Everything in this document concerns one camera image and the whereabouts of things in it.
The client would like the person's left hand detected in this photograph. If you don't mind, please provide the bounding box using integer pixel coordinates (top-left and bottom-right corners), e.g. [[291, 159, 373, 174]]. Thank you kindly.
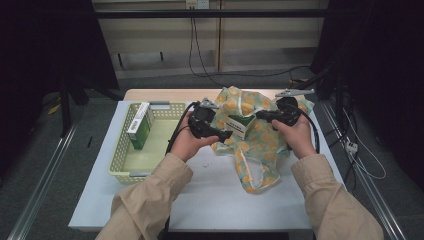
[[169, 111, 220, 164]]

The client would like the tall green white box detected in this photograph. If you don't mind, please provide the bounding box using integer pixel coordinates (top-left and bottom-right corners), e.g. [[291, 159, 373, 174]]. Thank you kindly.
[[126, 102, 156, 151]]

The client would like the white table cover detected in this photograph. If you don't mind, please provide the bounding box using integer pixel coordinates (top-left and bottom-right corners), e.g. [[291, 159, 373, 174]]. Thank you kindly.
[[68, 99, 344, 233]]

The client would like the black horizontal bar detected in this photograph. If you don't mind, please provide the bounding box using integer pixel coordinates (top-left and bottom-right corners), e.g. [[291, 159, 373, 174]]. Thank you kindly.
[[94, 8, 329, 19]]

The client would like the metal floor rail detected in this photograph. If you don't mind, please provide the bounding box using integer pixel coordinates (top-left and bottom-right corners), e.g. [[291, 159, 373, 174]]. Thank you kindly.
[[319, 101, 408, 240], [6, 123, 79, 240]]

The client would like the black metal stand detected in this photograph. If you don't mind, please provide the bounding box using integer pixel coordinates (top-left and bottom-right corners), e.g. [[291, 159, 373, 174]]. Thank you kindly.
[[58, 76, 123, 138], [316, 63, 351, 141]]

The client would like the orange print fabric bag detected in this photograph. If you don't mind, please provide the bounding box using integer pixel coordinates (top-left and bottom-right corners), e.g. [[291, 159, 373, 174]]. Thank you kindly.
[[210, 85, 315, 195]]

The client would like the pale green plastic basket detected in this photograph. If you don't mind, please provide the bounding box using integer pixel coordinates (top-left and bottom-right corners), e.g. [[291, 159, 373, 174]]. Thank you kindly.
[[107, 101, 188, 186]]

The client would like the white floor cable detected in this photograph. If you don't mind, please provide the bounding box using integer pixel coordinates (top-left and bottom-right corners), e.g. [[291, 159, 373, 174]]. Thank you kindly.
[[343, 109, 388, 181]]

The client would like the black wall cable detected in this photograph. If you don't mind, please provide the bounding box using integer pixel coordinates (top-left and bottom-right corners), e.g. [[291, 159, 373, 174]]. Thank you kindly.
[[188, 16, 313, 79], [191, 16, 234, 89]]

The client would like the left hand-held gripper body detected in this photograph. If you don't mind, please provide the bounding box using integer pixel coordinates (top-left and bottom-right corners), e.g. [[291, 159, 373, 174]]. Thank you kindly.
[[187, 97, 223, 140]]

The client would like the white power strip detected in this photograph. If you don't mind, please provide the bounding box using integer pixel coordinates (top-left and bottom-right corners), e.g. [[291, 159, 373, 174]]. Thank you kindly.
[[344, 140, 359, 155]]

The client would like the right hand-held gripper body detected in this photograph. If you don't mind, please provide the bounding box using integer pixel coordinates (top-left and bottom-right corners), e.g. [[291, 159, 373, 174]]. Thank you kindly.
[[273, 88, 316, 128]]

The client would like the person's right hand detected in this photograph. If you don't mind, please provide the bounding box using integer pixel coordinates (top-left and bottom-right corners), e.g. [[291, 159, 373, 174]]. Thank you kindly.
[[271, 113, 318, 160]]

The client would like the square green white box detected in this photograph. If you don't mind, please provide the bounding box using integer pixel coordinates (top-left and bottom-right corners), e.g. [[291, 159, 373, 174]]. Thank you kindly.
[[225, 114, 258, 141]]

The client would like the right hand-held gripper cable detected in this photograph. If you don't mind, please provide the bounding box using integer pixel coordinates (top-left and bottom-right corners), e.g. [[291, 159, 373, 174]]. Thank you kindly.
[[293, 104, 321, 155]]

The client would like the white wall socket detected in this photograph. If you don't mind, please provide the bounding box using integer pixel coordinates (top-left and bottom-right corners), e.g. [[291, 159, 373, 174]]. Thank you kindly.
[[185, 0, 210, 10]]

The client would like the dark curtain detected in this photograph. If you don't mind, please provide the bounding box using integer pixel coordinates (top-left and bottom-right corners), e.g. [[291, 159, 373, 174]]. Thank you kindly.
[[0, 0, 119, 178], [311, 0, 424, 191]]

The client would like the left hand-held gripper cable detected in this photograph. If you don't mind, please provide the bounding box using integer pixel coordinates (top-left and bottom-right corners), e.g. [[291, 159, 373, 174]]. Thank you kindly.
[[162, 100, 201, 240]]

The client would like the hand-held gripper cable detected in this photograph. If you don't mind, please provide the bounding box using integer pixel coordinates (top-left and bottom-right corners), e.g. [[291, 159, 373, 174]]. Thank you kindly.
[[162, 100, 201, 240], [293, 104, 321, 155]]

